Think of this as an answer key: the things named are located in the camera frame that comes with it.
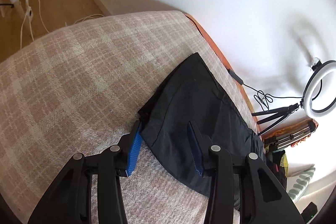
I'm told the black yellow striped garment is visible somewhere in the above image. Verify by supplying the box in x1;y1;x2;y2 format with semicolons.
266;150;288;189

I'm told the black mini tripod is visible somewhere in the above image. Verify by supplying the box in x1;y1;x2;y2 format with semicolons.
252;103;301;136

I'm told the plaid beige bed blanket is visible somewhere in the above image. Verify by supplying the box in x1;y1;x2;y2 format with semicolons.
1;11;257;223

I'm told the white ring light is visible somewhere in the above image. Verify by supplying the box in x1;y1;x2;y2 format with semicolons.
301;59;336;117

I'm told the orange floral fabric strip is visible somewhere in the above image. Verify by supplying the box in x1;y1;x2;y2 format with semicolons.
261;118;319;149

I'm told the black ring light cable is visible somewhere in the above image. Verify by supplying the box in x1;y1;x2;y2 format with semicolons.
227;69;305;112

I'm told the orange bed sheet edge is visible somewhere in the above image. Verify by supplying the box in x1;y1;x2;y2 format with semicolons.
184;13;262;135

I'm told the white cable on floor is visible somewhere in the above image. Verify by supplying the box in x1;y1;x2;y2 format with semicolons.
16;0;105;50

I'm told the green white patterned pillow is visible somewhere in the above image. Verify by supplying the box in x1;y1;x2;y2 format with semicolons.
286;165;315;203

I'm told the black pants pink logo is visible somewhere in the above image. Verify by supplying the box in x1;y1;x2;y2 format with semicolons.
137;52;266;212

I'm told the folded silver tripod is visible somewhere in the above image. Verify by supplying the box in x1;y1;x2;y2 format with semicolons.
264;120;317;151

